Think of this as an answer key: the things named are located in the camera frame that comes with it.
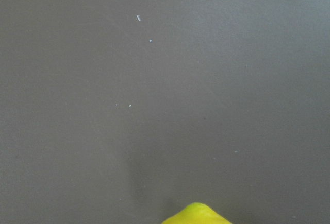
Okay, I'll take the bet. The yellow lemon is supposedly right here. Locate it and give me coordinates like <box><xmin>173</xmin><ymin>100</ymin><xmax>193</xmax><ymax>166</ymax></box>
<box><xmin>162</xmin><ymin>202</ymin><xmax>230</xmax><ymax>224</ymax></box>

